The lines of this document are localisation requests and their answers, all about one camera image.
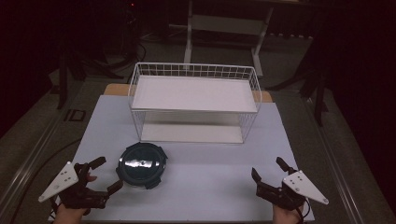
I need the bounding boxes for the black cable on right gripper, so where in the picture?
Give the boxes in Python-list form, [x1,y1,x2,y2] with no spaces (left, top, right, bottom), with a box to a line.
[295,198,312,224]

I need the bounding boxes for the person's right hand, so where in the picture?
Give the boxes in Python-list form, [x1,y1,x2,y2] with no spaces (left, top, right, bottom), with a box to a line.
[272,203,305,224]

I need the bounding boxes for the black tripod stand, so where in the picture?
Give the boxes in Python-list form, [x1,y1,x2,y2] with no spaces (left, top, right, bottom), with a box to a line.
[56,31,125,110]
[267,46,330,128]

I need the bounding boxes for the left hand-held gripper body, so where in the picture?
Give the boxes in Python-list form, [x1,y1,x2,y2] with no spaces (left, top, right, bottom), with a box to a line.
[37,161,110,210]

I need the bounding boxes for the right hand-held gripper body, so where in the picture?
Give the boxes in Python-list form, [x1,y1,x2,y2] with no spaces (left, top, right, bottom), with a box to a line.
[255,169,330,211]

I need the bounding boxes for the black floor cable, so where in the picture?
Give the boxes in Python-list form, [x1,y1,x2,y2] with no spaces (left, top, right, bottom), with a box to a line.
[8,136,82,224]

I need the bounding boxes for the round dark lidded food container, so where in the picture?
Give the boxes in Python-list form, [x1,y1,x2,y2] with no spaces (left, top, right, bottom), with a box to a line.
[115,142,169,190]

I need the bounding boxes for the white metal stand frame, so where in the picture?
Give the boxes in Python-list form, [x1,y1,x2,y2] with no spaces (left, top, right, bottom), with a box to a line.
[182,0,275,78]

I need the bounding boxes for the person's left hand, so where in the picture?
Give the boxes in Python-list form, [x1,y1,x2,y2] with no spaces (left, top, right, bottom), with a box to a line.
[52,173,98,224]

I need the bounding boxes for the white wire two-tier shelf rack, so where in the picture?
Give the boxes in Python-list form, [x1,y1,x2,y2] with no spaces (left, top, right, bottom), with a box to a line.
[127,62,262,145]

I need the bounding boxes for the black square floor frame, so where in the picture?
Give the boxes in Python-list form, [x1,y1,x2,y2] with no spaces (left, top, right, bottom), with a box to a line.
[64,108,87,122]

